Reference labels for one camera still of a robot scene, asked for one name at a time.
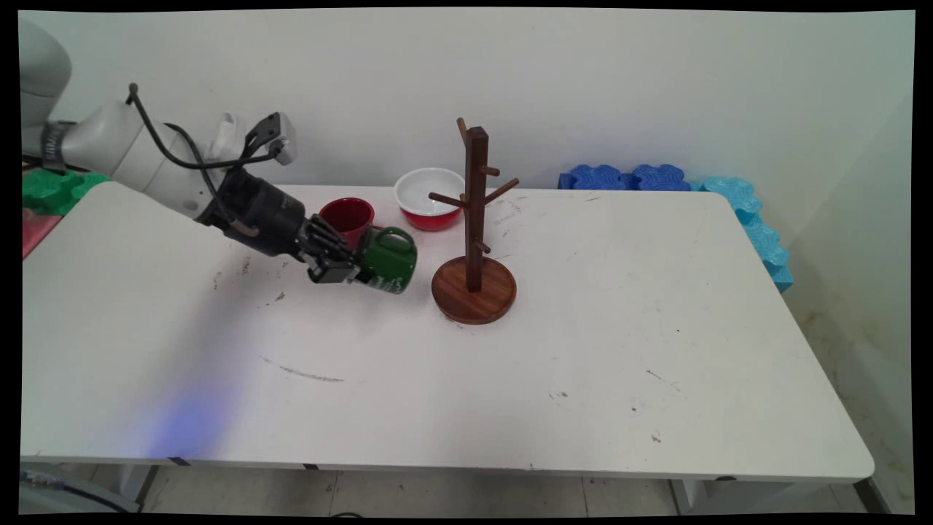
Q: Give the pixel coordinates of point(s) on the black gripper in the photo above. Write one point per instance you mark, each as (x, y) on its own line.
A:
(259, 213)

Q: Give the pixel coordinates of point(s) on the green enamel mug white print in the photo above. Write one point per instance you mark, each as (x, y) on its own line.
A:
(386, 261)

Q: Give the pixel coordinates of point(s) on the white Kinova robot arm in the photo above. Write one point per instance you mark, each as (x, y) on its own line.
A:
(124, 157)

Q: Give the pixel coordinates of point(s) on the red enamel mug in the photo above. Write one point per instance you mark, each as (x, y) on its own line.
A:
(348, 215)

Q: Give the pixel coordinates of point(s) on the red bowl white inside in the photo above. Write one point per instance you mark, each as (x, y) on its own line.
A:
(423, 193)

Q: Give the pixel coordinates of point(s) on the dark wooden mug tree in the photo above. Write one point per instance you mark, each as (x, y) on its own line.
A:
(475, 219)

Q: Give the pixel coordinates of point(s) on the green foam mat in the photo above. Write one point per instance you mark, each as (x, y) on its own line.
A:
(55, 189)

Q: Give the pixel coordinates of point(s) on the pink foam mat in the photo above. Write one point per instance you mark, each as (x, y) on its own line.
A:
(35, 230)

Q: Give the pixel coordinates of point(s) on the metal table leg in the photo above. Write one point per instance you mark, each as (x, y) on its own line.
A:
(148, 487)
(871, 496)

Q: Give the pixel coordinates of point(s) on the dark blue foam mat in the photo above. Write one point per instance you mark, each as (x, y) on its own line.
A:
(627, 178)

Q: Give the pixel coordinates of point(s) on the light blue foam mat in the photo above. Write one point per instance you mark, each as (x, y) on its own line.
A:
(762, 233)

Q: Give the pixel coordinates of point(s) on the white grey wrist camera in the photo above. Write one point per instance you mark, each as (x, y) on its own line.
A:
(280, 135)

